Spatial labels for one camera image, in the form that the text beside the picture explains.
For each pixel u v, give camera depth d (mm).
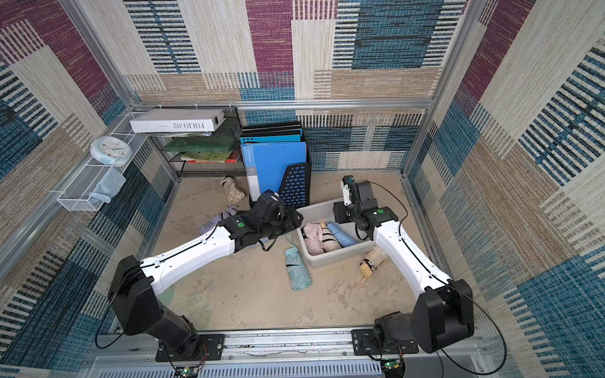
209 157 997
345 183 743
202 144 1008
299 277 849
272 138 940
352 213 689
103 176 687
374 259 871
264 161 913
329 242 916
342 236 937
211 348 737
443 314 402
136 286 420
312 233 916
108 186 684
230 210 1047
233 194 1056
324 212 916
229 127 944
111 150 754
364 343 728
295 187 957
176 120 794
